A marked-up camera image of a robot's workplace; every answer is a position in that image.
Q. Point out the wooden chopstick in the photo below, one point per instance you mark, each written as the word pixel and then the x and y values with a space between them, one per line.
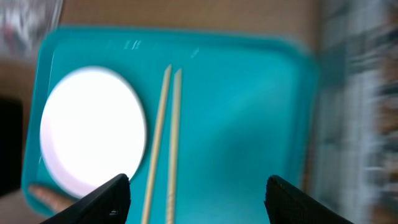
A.
pixel 159 122
pixel 173 148

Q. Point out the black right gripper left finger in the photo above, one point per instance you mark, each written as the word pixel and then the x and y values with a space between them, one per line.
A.
pixel 107 204

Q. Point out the grey dishwasher rack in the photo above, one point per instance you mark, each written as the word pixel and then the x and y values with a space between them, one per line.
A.
pixel 354 161

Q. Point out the right wooden chopstick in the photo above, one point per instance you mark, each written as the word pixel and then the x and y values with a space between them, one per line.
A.
pixel 173 148

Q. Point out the teal plastic tray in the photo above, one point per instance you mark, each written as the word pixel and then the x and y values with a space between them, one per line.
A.
pixel 246 109

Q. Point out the left wooden chopstick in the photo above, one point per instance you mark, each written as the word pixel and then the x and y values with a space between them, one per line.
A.
pixel 159 122

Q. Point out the clear plastic waste bin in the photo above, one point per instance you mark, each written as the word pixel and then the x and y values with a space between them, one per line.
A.
pixel 24 25

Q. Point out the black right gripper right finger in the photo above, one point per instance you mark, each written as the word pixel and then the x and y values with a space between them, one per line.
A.
pixel 286 204

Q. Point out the orange carrot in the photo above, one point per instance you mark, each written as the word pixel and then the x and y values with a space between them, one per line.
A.
pixel 54 201

